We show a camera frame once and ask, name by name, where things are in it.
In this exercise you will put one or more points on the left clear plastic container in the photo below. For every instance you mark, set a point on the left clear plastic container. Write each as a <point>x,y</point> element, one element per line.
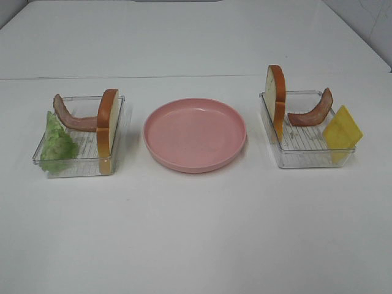
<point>88,162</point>

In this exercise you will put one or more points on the bacon strip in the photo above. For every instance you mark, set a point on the bacon strip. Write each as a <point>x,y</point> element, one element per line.
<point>87,124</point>
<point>317,115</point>

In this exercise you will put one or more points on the yellow cheese slice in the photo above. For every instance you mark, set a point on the yellow cheese slice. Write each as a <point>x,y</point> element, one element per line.
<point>342,134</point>

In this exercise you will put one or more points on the clear plastic container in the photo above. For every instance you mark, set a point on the clear plastic container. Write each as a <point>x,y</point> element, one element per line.
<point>88,162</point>
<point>302,147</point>

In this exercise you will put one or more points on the right clear plastic container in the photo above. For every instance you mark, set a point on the right clear plastic container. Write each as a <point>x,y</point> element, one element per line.
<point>302,147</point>

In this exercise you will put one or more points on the green lettuce leaf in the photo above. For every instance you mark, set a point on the green lettuce leaf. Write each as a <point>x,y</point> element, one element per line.
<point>57,145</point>

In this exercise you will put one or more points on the bread slice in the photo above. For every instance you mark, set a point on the bread slice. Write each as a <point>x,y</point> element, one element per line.
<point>275,97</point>
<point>107,118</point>

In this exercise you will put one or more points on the pink round plate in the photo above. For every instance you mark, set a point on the pink round plate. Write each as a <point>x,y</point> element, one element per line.
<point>194,135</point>

